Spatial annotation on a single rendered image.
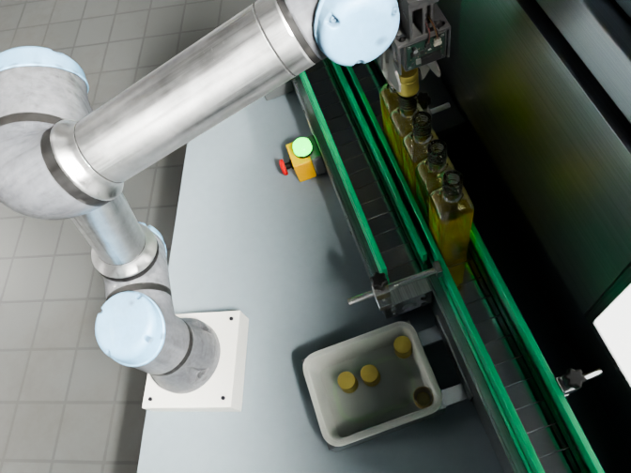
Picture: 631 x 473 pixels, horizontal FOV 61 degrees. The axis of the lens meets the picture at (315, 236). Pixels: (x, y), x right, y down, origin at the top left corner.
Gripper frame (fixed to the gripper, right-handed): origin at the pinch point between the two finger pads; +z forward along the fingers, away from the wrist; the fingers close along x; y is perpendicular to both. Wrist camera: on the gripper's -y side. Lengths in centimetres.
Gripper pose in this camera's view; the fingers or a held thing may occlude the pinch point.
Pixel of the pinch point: (407, 73)
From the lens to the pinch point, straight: 86.2
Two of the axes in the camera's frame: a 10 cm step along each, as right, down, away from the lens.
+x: 9.4, -3.5, -0.4
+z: 1.9, 4.2, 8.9
